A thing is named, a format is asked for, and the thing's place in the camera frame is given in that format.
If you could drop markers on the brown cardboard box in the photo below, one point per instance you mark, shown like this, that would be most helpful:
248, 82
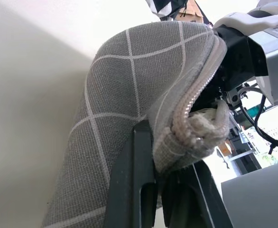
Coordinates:
188, 9

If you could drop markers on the grey plaid zipper pouch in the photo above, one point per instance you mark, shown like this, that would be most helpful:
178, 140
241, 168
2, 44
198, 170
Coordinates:
120, 99

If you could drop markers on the black white patterned fabric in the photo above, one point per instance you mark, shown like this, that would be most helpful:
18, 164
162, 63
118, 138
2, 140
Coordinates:
164, 6

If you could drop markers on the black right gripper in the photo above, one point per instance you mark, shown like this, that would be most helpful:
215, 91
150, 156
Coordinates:
241, 59

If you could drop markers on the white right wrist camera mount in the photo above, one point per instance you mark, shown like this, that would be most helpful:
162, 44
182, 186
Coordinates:
252, 17

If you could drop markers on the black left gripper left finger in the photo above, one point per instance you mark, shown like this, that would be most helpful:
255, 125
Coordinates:
129, 180

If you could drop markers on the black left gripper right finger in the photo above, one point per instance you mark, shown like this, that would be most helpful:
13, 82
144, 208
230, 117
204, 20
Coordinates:
196, 204

